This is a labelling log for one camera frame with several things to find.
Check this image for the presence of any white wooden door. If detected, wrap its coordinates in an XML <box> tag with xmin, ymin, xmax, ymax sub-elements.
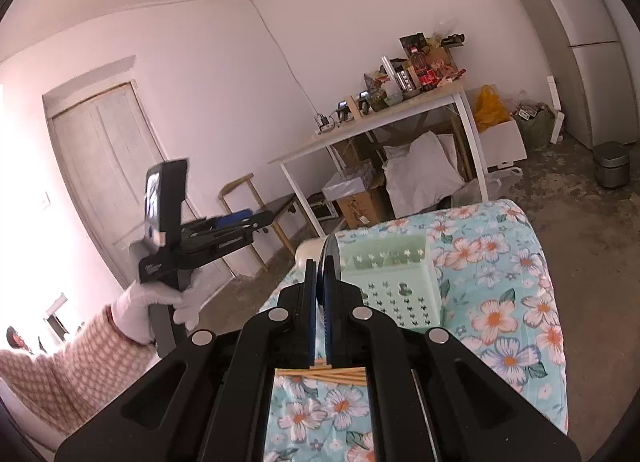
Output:
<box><xmin>42</xmin><ymin>82</ymin><xmax>236</xmax><ymax>287</ymax></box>

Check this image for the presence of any wall cable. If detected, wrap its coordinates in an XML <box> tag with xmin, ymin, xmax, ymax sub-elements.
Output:
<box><xmin>252</xmin><ymin>0</ymin><xmax>326</xmax><ymax>117</ymax></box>

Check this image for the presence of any person's left forearm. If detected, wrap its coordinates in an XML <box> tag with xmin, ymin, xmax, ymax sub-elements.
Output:
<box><xmin>0</xmin><ymin>306</ymin><xmax>158</xmax><ymax>445</ymax></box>

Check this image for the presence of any wooden chopstick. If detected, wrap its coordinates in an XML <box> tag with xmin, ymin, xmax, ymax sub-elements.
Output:
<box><xmin>312</xmin><ymin>371</ymin><xmax>369</xmax><ymax>383</ymax></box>
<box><xmin>276</xmin><ymin>368</ymin><xmax>368</xmax><ymax>376</ymax></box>

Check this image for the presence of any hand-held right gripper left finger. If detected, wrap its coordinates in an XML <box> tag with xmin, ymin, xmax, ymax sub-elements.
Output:
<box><xmin>54</xmin><ymin>258</ymin><xmax>319</xmax><ymax>462</ymax></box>

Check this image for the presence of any person's left hand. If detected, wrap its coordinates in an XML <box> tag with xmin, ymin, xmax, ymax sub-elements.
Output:
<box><xmin>111</xmin><ymin>264</ymin><xmax>218</xmax><ymax>345</ymax></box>

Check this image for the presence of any silver refrigerator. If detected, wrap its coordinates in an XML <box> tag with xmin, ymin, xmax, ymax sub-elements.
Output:
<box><xmin>494</xmin><ymin>0</ymin><xmax>640</xmax><ymax>150</ymax></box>

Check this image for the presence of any wooden chair black seat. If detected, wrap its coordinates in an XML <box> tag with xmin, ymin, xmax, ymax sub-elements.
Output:
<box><xmin>218</xmin><ymin>173</ymin><xmax>321</xmax><ymax>273</ymax></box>

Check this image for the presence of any clear plastic storage box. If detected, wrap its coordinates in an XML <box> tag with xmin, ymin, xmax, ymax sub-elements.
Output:
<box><xmin>322</xmin><ymin>164</ymin><xmax>386</xmax><ymax>200</ymax></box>

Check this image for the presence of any white cardboard box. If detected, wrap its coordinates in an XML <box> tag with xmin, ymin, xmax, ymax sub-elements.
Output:
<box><xmin>480</xmin><ymin>117</ymin><xmax>528</xmax><ymax>167</ymax></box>

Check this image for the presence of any grey trash bin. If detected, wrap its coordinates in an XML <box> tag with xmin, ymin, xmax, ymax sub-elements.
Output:
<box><xmin>592</xmin><ymin>141</ymin><xmax>632</xmax><ymax>189</ymax></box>

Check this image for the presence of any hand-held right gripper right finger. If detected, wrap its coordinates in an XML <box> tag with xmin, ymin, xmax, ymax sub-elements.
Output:
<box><xmin>322</xmin><ymin>283</ymin><xmax>582</xmax><ymax>462</ymax></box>

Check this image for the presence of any white board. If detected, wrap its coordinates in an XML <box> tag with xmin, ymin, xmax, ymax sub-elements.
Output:
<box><xmin>546</xmin><ymin>74</ymin><xmax>566</xmax><ymax>143</ymax></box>

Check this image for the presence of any yellow plastic bag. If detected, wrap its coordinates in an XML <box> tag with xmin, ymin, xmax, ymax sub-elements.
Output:
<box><xmin>472</xmin><ymin>85</ymin><xmax>512</xmax><ymax>133</ymax></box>

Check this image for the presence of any metal spoon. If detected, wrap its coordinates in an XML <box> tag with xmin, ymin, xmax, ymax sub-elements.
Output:
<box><xmin>320</xmin><ymin>236</ymin><xmax>344</xmax><ymax>293</ymax></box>

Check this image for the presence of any brown cardboard box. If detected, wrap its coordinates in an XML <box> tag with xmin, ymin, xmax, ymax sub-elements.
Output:
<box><xmin>337</xmin><ymin>187</ymin><xmax>396</xmax><ymax>229</ymax></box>

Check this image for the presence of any white plastic bag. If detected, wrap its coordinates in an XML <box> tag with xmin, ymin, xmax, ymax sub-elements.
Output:
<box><xmin>450</xmin><ymin>169</ymin><xmax>521</xmax><ymax>207</ymax></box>

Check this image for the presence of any green bag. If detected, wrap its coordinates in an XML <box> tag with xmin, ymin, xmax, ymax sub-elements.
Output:
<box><xmin>515</xmin><ymin>104</ymin><xmax>557</xmax><ymax>151</ymax></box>

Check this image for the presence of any green plastic utensil holder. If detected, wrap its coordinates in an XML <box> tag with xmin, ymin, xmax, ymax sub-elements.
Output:
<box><xmin>336</xmin><ymin>234</ymin><xmax>446</xmax><ymax>330</ymax></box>

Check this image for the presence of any floral blue blanket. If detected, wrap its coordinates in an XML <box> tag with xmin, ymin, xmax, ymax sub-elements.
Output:
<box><xmin>260</xmin><ymin>199</ymin><xmax>571</xmax><ymax>462</ymax></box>

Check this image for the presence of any white sack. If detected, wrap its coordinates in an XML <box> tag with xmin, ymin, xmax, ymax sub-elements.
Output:
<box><xmin>382</xmin><ymin>131</ymin><xmax>466</xmax><ymax>217</ymax></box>

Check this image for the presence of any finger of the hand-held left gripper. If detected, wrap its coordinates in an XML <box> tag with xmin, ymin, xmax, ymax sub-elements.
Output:
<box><xmin>182</xmin><ymin>227</ymin><xmax>266</xmax><ymax>259</ymax></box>
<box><xmin>182</xmin><ymin>210</ymin><xmax>275</xmax><ymax>241</ymax></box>

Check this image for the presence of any white ceramic spoon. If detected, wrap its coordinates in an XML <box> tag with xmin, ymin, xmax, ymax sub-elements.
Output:
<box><xmin>294</xmin><ymin>238</ymin><xmax>326</xmax><ymax>273</ymax></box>

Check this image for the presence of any cooking oil bottle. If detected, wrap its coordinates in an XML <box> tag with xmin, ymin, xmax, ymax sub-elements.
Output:
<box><xmin>402</xmin><ymin>52</ymin><xmax>423</xmax><ymax>92</ymax></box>

